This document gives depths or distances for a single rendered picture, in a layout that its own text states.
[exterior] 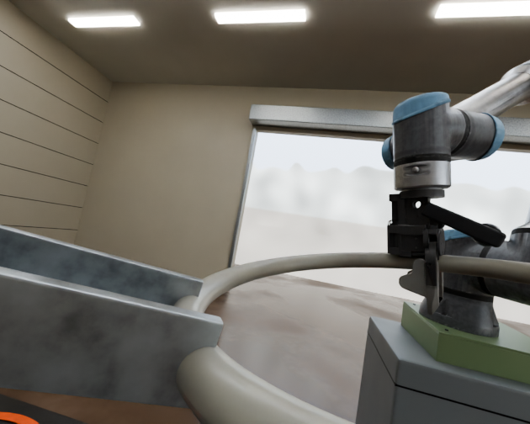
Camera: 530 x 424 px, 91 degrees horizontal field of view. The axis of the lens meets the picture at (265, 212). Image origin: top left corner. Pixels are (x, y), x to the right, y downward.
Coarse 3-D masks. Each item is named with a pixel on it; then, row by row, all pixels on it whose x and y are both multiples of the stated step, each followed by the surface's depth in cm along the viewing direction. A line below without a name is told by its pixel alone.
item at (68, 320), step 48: (0, 240) 21; (48, 240) 22; (0, 288) 12; (48, 288) 13; (96, 288) 23; (144, 288) 24; (192, 288) 25; (0, 336) 12; (48, 336) 13; (96, 336) 13; (144, 336) 14; (192, 336) 15; (0, 384) 12; (48, 384) 13; (96, 384) 13; (144, 384) 14
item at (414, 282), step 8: (416, 264) 45; (424, 264) 44; (416, 272) 45; (424, 272) 44; (400, 280) 46; (408, 280) 45; (416, 280) 45; (424, 280) 44; (408, 288) 45; (416, 288) 44; (424, 288) 44; (432, 288) 42; (424, 296) 44; (432, 296) 42; (432, 304) 43; (432, 312) 43
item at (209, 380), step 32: (320, 256) 50; (352, 256) 50; (384, 256) 49; (416, 256) 47; (448, 256) 44; (224, 288) 34; (192, 352) 15; (224, 352) 15; (192, 384) 13; (224, 384) 12; (256, 384) 12; (224, 416) 11; (256, 416) 10; (288, 416) 10; (320, 416) 10
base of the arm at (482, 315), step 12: (444, 288) 74; (444, 300) 73; (456, 300) 71; (468, 300) 70; (480, 300) 69; (492, 300) 71; (420, 312) 79; (444, 312) 73; (456, 312) 70; (468, 312) 69; (480, 312) 69; (492, 312) 70; (444, 324) 71; (456, 324) 69; (468, 324) 68; (480, 324) 68; (492, 324) 68; (492, 336) 68
